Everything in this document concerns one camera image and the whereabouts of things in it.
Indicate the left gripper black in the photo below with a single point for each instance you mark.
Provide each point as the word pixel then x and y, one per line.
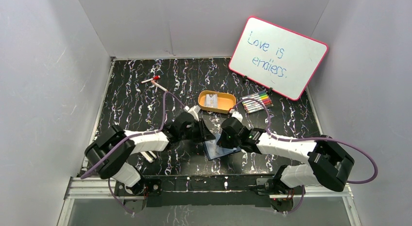
pixel 202 130

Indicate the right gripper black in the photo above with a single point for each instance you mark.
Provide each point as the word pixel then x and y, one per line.
pixel 222 141

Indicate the blue leather card holder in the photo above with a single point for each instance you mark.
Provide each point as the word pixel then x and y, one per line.
pixel 214 151

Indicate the orange oval tray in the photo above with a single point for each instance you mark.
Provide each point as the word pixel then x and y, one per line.
pixel 219 102

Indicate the silver credit card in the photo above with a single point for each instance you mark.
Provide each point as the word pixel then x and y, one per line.
pixel 211 100

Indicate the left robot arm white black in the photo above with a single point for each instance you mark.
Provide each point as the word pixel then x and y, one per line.
pixel 109 152

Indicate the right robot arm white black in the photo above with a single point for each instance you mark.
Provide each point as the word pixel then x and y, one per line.
pixel 322 162

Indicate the pack of coloured markers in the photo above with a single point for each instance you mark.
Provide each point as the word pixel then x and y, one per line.
pixel 253 102

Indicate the white marker red tip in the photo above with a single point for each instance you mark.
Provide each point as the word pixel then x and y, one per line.
pixel 159 86

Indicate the red capped marker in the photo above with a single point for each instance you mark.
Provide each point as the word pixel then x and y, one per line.
pixel 151 79

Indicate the pink framed whiteboard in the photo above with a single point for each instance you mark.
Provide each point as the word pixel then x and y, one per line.
pixel 276 57

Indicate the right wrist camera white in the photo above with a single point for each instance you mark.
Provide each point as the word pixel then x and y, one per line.
pixel 236 114

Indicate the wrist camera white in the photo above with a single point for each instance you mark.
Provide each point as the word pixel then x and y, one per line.
pixel 193 111
pixel 236 114

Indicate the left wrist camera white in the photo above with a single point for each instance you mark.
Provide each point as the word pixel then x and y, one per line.
pixel 193 111

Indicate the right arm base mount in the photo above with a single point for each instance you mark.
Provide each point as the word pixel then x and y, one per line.
pixel 283 202

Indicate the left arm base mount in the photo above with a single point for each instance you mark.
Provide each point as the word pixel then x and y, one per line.
pixel 144 188

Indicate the aluminium frame rail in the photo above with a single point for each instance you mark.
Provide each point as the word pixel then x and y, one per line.
pixel 95 188

